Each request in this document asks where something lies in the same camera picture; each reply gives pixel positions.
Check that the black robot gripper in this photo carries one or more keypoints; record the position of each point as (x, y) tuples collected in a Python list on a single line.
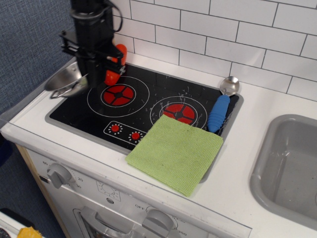
[(91, 43)]

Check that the small steel two-handled pan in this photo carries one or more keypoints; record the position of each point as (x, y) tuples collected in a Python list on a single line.
[(68, 82)]

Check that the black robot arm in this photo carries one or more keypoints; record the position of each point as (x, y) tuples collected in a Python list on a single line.
[(93, 9)]

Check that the black toy stove top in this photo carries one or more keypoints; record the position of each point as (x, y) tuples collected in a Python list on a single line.
[(134, 103)]

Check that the red left stove knob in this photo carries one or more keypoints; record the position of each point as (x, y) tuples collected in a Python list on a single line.
[(115, 128)]

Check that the red stove knob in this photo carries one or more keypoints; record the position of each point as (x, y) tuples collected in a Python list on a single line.
[(135, 136), (115, 128)]

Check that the red right stove knob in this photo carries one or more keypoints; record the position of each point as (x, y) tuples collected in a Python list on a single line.
[(135, 136)]

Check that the red toy sausage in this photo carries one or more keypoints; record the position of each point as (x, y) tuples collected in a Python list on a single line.
[(112, 77)]

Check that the grey timer knob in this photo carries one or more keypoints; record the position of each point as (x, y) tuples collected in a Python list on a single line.
[(58, 175)]

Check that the green woven cloth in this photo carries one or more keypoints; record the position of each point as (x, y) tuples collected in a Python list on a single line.
[(176, 154)]

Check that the white toy oven front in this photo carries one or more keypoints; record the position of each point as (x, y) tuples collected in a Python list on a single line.
[(84, 191)]

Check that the grey oven knob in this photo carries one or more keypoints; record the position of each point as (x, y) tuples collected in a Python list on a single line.
[(158, 223)]

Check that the yellow object at floor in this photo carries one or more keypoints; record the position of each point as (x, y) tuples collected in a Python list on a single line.
[(29, 232)]

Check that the grey plastic sink basin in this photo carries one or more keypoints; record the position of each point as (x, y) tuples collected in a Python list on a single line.
[(284, 179)]

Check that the blue-handled metal spoon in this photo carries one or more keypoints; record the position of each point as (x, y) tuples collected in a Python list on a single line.
[(229, 87)]

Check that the silver oven door handle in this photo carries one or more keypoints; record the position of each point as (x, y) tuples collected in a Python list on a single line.
[(107, 225)]

